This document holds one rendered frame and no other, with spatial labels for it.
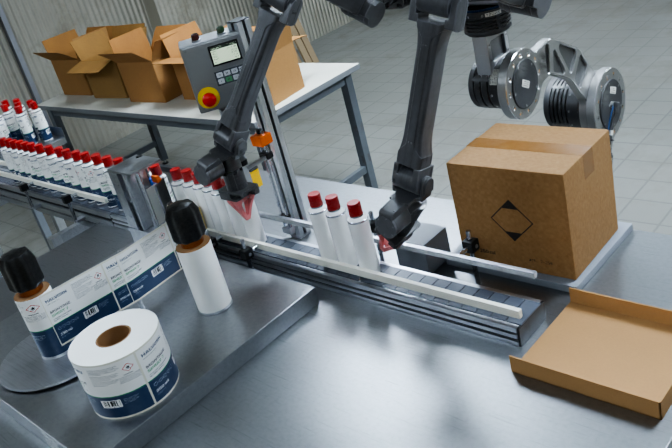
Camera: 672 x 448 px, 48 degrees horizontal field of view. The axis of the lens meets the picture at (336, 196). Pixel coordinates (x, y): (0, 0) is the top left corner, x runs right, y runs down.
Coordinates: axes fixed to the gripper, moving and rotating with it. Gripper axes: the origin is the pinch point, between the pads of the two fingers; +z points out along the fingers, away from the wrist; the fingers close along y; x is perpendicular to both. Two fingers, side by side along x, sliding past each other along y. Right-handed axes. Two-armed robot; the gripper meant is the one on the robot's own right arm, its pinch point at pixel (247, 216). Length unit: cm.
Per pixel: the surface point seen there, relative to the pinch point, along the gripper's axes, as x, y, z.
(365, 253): 3.4, 37.9, 6.6
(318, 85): 149, -118, 21
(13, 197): 3, -168, 16
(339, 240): 4.0, 29.3, 4.7
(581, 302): 18, 86, 19
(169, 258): -19.2, -13.5, 4.6
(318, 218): 4.2, 23.6, -0.7
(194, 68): 6.7, -11.4, -40.0
